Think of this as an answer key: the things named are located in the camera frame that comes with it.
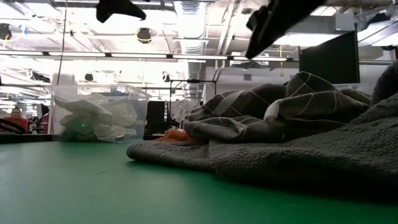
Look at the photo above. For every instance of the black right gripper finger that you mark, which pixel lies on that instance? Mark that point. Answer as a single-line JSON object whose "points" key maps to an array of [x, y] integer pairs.
{"points": [[255, 19], [280, 21]]}

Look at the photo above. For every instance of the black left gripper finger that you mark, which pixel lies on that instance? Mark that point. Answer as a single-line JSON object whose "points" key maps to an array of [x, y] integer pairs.
{"points": [[121, 7]]}

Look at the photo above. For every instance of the grey plaid towel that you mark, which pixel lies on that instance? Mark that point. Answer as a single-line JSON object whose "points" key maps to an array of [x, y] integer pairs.
{"points": [[311, 105]]}

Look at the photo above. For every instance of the white towel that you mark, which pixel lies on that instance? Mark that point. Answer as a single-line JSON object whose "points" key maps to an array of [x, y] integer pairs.
{"points": [[122, 115], [84, 112]]}

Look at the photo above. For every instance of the dark grey terry towel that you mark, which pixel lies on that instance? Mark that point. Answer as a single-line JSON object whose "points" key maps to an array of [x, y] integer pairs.
{"points": [[311, 155]]}

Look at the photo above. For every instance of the orange towel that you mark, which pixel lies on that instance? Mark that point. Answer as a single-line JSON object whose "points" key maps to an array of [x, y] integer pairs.
{"points": [[177, 136]]}

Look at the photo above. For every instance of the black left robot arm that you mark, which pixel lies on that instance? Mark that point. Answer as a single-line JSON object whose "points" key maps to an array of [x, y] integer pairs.
{"points": [[12, 127]]}

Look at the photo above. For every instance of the long ceiling light bar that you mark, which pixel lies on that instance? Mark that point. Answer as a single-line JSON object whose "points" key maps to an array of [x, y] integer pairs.
{"points": [[140, 55]]}

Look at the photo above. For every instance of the black monitor on stand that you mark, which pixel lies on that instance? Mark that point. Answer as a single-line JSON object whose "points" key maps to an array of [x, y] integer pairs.
{"points": [[329, 59]]}

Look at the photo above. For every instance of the clear plastic bin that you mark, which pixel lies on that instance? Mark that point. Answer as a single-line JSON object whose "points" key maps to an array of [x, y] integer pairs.
{"points": [[351, 86], [143, 112]]}

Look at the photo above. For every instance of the black cabinet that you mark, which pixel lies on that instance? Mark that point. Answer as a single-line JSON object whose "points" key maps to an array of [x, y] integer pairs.
{"points": [[155, 116]]}

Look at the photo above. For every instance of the person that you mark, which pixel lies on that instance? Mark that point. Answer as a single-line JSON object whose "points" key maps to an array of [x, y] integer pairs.
{"points": [[15, 119], [45, 116]]}

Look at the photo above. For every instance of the green table mat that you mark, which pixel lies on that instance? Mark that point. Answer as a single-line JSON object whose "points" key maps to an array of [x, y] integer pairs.
{"points": [[93, 186]]}

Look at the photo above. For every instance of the black ceiling camera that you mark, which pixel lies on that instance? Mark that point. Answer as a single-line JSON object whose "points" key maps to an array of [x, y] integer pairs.
{"points": [[4, 31], [144, 35]]}

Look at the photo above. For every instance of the silver ventilation duct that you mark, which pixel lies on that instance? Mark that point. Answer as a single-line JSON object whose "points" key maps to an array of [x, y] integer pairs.
{"points": [[191, 31]]}

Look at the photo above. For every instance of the black frame stand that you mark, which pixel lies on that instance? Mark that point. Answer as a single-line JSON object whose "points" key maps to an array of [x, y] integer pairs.
{"points": [[192, 81]]}

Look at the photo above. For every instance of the black table frame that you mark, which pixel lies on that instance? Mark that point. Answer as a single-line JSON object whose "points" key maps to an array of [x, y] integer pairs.
{"points": [[25, 138]]}

